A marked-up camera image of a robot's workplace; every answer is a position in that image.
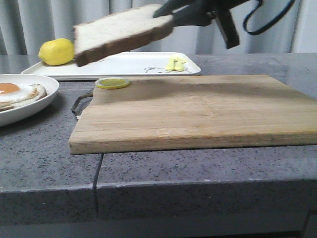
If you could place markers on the bottom bread slice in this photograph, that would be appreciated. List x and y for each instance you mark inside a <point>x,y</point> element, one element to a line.
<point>41,93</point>

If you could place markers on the yellow-green plastic utensil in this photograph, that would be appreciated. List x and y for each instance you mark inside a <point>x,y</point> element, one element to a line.
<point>175,63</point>

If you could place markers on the yellow lemon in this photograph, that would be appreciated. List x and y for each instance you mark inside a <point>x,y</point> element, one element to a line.
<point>56,52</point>

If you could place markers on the fried egg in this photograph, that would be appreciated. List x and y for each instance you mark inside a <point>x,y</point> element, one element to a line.
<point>12,93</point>

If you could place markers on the wooden cutting board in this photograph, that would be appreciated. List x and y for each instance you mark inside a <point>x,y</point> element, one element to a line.
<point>191,112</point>

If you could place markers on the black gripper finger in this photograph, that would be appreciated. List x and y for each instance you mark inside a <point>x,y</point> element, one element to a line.
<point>193,17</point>
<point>167,8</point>

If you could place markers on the metal board handle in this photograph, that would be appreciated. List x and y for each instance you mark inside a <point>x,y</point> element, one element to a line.
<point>74,107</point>

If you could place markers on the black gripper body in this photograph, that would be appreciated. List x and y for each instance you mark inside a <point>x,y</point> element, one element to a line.
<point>220,10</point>

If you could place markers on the white round plate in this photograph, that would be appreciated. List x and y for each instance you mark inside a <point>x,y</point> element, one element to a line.
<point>20,113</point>

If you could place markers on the lemon slice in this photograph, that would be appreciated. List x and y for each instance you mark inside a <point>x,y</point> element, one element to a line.
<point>112,83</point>

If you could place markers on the white rectangular tray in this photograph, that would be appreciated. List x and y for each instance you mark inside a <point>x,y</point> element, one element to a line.
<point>122,65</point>

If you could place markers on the white bread slice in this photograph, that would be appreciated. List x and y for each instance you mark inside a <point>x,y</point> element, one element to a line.
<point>119,32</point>

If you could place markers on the grey curtain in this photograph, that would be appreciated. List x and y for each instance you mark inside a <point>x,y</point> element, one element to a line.
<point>26,24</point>

